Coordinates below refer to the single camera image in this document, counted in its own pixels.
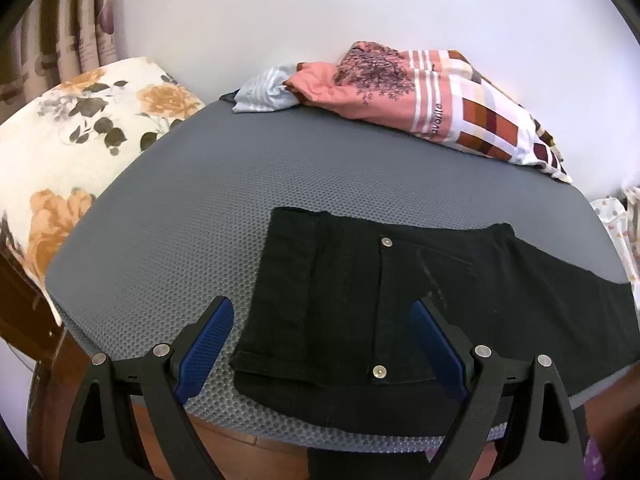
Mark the grey mesh mat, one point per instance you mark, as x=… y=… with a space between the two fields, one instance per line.
x=200 y=200

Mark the black pants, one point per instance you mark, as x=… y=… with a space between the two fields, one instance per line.
x=340 y=300

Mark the wooden bed frame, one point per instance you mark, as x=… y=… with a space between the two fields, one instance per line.
x=30 y=315

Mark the purple printed cloth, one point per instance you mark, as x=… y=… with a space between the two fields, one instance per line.
x=597 y=460

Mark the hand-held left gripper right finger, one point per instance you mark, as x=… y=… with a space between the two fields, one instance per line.
x=435 y=347

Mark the light blue striped cloth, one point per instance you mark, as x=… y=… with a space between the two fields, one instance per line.
x=262 y=90

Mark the white patterned cloth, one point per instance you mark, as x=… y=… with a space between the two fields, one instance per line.
x=620 y=230

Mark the floral curtain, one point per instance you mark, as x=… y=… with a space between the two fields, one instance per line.
x=65 y=25

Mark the floral cushion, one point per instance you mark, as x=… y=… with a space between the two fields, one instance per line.
x=60 y=160

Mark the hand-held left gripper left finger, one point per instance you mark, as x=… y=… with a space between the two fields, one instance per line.
x=207 y=347

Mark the dark blue cloth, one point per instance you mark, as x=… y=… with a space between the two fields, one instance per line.
x=229 y=96

